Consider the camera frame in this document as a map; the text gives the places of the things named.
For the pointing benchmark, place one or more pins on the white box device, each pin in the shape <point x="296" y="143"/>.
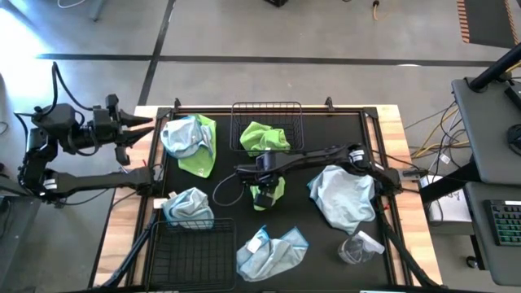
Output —
<point x="452" y="208"/>

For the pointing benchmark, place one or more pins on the gray desk surface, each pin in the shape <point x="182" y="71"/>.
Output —
<point x="484" y="134"/>

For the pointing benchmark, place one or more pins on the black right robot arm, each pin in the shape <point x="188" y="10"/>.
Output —
<point x="317" y="156"/>

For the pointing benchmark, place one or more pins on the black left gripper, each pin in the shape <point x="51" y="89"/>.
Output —
<point x="106" y="126"/>

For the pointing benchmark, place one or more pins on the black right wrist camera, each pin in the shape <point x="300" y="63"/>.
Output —
<point x="264" y="200"/>

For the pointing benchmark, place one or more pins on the black orange-striped floor mat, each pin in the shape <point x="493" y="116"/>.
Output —
<point x="488" y="22"/>

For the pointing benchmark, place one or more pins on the green microfiber towel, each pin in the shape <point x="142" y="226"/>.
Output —
<point x="262" y="138"/>
<point x="278" y="191"/>
<point x="201" y="163"/>

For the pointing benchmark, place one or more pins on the backlit black keyboard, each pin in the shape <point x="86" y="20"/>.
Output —
<point x="504" y="221"/>

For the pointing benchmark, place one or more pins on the black table mat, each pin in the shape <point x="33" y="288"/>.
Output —
<point x="325" y="134"/>

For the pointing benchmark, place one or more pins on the black monitor pole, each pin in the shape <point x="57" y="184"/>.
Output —
<point x="492" y="71"/>

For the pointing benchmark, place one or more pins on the gray keyboard tray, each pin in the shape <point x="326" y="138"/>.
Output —
<point x="480" y="252"/>

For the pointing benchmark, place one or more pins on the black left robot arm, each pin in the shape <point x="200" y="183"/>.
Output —
<point x="102" y="181"/>

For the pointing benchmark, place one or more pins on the black clamp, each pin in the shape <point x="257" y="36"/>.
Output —
<point x="329" y="103"/>
<point x="176" y="103"/>

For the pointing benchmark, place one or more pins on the black metal table frame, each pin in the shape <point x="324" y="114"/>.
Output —
<point x="220" y="110"/>

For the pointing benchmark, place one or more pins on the black caster wheel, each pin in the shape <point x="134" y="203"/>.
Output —
<point x="472" y="262"/>

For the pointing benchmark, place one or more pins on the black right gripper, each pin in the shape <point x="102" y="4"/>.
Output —
<point x="268" y="181"/>

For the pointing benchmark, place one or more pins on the black round object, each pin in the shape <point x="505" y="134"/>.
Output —
<point x="515" y="140"/>

